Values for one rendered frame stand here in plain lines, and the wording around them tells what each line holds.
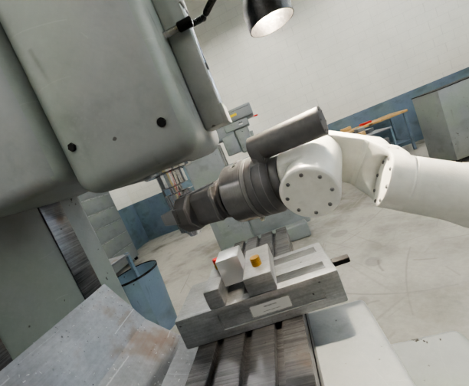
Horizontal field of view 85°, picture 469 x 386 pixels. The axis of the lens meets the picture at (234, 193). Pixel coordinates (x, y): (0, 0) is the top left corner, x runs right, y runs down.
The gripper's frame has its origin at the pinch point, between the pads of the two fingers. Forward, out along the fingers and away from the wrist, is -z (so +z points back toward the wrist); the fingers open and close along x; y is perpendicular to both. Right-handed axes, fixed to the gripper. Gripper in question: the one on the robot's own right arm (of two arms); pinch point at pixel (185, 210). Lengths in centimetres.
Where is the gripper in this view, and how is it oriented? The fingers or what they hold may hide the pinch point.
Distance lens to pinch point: 45.3
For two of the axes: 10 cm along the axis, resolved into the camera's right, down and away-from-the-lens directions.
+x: -4.6, 3.0, -8.4
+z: 8.0, -2.7, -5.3
